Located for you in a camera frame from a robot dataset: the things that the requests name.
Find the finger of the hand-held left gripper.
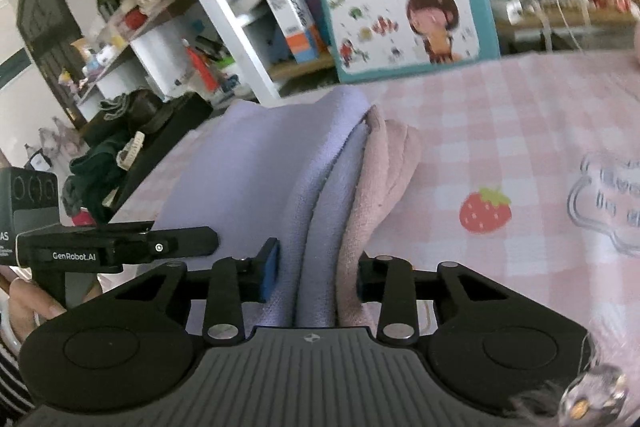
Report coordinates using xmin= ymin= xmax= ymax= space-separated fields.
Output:
xmin=112 ymin=226 xmax=220 ymax=265

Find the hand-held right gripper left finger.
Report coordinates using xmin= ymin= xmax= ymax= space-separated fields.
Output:
xmin=111 ymin=237 xmax=280 ymax=348

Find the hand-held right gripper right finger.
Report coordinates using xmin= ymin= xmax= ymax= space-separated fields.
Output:
xmin=357 ymin=256 xmax=508 ymax=347

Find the purple and beige sweater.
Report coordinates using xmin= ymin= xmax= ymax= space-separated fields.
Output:
xmin=150 ymin=86 xmax=426 ymax=328

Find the pile of dark clothes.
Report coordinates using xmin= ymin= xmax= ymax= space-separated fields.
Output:
xmin=62 ymin=127 xmax=131 ymax=225

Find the person's left hand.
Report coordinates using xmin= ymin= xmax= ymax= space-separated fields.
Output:
xmin=0 ymin=265 xmax=68 ymax=344

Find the beige perforated shoe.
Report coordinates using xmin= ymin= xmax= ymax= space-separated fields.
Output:
xmin=116 ymin=132 xmax=146 ymax=168

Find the black box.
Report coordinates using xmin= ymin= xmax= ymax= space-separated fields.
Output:
xmin=107 ymin=92 xmax=213 ymax=212

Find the red orange bottle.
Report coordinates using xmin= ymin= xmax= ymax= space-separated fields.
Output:
xmin=182 ymin=39 xmax=221 ymax=95

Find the pink checked tablecloth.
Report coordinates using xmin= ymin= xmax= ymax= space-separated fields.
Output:
xmin=107 ymin=49 xmax=640 ymax=388

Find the dark door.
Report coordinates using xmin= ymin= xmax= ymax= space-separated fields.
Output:
xmin=15 ymin=0 xmax=88 ymax=130

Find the white and orange carton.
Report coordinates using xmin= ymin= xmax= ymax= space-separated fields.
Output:
xmin=263 ymin=0 xmax=321 ymax=65

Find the fluffy grey charm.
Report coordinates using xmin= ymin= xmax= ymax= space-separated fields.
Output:
xmin=505 ymin=362 xmax=631 ymax=427

